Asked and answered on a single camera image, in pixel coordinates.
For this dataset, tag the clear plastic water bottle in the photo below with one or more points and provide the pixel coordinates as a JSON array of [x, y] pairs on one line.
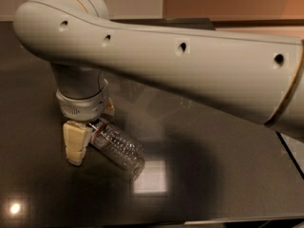
[[118, 146]]

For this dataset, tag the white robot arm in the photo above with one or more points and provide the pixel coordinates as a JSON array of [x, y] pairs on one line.
[[256, 77]]

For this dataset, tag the grey side table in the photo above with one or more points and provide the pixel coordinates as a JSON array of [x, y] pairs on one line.
[[295, 150]]

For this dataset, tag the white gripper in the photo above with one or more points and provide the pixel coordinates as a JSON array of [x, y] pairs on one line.
[[83, 107]]

